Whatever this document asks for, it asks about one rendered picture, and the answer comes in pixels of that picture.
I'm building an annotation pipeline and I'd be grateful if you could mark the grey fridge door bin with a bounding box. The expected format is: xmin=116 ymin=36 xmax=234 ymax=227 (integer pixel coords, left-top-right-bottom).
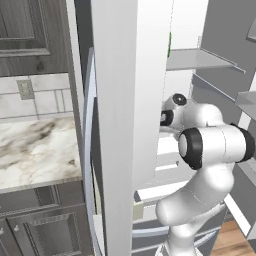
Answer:
xmin=234 ymin=90 xmax=256 ymax=123
xmin=246 ymin=19 xmax=256 ymax=44

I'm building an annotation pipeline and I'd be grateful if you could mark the grey glass fridge shelf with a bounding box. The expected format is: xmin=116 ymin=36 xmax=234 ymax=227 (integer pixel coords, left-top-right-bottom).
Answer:
xmin=165 ymin=47 xmax=247 ymax=75

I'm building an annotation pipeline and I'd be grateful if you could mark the pale curved fridge door handle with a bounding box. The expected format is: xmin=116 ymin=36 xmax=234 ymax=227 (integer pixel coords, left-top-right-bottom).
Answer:
xmin=82 ymin=46 xmax=105 ymax=256

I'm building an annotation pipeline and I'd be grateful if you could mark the white fridge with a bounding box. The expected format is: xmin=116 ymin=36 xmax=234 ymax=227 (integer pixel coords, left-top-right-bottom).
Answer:
xmin=131 ymin=0 xmax=256 ymax=256

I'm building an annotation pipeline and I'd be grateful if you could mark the white fridge shelf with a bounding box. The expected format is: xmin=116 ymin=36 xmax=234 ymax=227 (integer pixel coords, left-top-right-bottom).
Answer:
xmin=133 ymin=179 xmax=192 ymax=203

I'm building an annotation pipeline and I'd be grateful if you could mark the dark wood drawer front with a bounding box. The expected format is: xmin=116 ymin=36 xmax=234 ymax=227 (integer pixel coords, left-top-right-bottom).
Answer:
xmin=0 ymin=180 xmax=85 ymax=218

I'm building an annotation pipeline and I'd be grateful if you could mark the dark wood base cupboard door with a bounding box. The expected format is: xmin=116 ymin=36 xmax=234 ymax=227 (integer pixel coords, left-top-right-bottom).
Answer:
xmin=5 ymin=203 xmax=95 ymax=256
xmin=0 ymin=218 xmax=9 ymax=256

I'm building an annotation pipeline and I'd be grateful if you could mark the green bottle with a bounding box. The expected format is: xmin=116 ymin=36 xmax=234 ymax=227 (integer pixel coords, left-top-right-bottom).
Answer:
xmin=167 ymin=31 xmax=173 ymax=57

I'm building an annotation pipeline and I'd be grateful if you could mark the dark wood wall cupboard door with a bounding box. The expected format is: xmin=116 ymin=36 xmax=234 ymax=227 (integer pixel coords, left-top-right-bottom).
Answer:
xmin=0 ymin=0 xmax=73 ymax=78

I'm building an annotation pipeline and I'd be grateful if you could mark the white fridge door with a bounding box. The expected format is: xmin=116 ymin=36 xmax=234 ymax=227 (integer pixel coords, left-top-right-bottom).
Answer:
xmin=66 ymin=0 xmax=175 ymax=256

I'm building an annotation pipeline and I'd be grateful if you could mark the grey wall socket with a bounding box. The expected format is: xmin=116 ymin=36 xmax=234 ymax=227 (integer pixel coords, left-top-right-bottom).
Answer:
xmin=16 ymin=78 xmax=36 ymax=101

